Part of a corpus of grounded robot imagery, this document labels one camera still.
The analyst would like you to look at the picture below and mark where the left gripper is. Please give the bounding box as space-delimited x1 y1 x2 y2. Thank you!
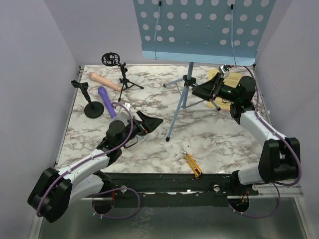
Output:
118 111 162 148

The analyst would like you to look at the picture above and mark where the yellow sheet music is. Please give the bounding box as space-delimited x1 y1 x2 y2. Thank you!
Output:
208 68 242 111

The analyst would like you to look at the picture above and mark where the purple microphone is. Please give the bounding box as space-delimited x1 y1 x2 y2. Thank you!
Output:
98 86 117 119

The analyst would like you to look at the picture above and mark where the black round-base mic stand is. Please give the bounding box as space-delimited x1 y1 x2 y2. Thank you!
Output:
71 80 104 119

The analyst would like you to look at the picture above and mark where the light blue music stand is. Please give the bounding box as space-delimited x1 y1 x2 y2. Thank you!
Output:
133 0 277 142

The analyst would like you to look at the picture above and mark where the beige microphone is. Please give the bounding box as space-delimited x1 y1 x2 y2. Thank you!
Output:
88 72 122 92

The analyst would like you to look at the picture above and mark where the black tripod mic stand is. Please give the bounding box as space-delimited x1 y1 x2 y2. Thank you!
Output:
101 51 145 102

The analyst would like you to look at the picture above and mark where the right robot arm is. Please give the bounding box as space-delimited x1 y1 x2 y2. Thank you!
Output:
192 73 302 195

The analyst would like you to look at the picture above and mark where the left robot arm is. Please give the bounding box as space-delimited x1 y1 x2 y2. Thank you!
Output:
27 111 163 223

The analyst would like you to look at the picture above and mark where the clear plastic screw box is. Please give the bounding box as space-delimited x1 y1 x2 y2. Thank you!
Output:
106 114 147 148

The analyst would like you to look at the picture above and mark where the yellow utility knife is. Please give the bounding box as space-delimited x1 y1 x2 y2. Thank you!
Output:
183 151 202 179

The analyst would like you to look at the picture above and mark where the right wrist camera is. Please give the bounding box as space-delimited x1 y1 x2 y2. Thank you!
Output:
218 64 233 79

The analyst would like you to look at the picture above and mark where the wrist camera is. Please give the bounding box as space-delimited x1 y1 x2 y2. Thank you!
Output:
112 102 131 125
218 64 233 79

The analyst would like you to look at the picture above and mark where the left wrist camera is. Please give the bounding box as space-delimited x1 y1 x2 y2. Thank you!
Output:
112 102 131 125

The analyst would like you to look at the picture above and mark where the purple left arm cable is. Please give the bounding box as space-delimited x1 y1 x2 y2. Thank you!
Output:
36 102 141 220

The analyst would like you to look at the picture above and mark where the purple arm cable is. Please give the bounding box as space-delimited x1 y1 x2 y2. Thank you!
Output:
36 102 141 220
228 65 303 219

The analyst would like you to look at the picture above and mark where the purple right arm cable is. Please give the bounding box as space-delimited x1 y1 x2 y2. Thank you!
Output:
228 65 303 219

